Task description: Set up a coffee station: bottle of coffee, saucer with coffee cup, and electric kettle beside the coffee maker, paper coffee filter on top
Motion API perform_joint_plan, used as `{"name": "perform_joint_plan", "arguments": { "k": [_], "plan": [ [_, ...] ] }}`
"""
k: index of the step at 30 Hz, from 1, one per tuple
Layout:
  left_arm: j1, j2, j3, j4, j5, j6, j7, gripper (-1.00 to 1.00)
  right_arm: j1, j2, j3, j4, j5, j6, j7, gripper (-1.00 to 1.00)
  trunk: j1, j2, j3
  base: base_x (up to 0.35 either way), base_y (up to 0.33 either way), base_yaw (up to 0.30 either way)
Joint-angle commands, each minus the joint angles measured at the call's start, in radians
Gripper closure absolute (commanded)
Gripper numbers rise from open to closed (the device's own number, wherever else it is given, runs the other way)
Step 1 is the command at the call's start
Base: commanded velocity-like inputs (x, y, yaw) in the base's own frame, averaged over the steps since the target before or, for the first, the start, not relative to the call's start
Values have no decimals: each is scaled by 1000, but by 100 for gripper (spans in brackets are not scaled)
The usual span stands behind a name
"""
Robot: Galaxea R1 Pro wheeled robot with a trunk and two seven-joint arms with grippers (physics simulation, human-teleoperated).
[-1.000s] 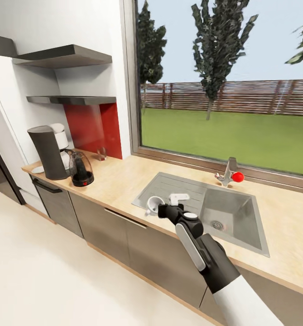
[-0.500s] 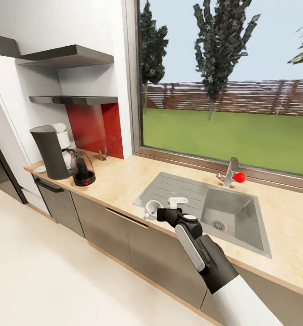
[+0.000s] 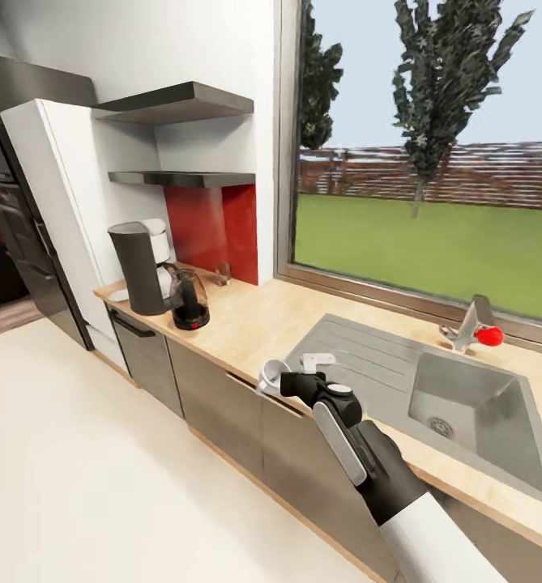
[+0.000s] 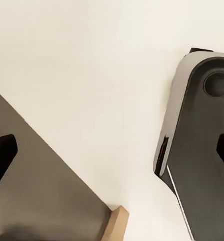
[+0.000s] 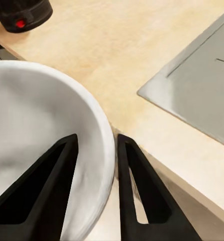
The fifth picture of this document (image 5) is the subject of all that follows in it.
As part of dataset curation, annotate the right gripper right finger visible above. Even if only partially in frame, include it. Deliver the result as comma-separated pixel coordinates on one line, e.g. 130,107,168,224
117,134,202,241

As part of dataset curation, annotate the coffee cup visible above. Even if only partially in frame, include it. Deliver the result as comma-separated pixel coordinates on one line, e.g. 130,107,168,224
0,60,116,241

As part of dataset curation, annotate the electric kettle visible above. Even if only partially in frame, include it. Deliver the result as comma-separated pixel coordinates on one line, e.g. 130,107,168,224
0,0,53,33

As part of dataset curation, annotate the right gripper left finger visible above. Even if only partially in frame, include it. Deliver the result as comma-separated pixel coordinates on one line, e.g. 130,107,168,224
0,134,78,241

